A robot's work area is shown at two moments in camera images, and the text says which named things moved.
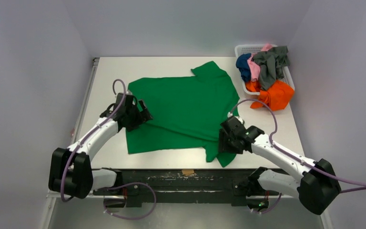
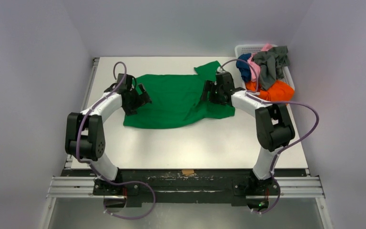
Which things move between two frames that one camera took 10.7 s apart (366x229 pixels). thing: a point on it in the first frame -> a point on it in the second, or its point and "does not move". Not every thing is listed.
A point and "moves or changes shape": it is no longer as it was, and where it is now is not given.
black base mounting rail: x=191 y=186 does not move
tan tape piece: x=186 y=171 does not move
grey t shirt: x=272 y=63 does not move
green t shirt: x=187 y=112 moves or changes shape
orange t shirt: x=277 y=96 does not move
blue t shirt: x=241 y=63 does not move
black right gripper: x=226 y=140 -> x=209 y=93
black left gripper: x=144 y=115 -> x=141 y=100
